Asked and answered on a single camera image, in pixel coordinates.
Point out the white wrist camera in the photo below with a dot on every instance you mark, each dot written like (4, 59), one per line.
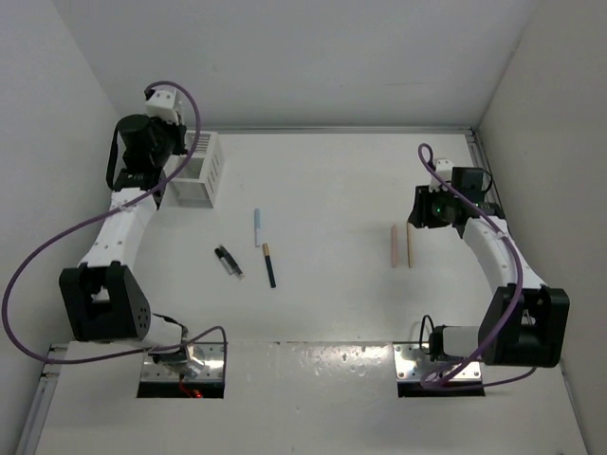
(165, 104)
(442, 172)

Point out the pink makeup stick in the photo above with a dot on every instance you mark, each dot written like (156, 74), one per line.
(394, 246)

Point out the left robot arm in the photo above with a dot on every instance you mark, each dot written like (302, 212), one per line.
(102, 298)

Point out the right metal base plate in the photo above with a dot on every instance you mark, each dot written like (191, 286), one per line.
(411, 364)

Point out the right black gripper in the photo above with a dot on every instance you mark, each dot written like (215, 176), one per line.
(420, 215)

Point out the metal base plate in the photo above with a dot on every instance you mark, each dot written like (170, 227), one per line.
(411, 364)
(201, 362)

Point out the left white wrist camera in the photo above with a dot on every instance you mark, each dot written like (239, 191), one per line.
(165, 104)

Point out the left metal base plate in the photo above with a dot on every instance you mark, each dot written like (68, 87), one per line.
(201, 362)

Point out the black clear mascara tube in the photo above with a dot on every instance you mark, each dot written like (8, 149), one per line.
(229, 262)

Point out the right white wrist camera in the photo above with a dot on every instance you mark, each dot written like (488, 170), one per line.
(442, 172)

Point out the wooden tan stick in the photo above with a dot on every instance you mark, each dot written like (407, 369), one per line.
(409, 245)

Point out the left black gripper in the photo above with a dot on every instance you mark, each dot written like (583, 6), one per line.
(176, 130)

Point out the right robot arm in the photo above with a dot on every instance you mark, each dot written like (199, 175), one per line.
(524, 325)

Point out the light blue white pen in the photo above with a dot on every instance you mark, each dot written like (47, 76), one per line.
(257, 228)

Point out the white slotted organizer box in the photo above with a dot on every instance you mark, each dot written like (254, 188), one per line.
(197, 184)

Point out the dark green gold pencil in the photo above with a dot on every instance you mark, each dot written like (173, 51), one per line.
(269, 265)

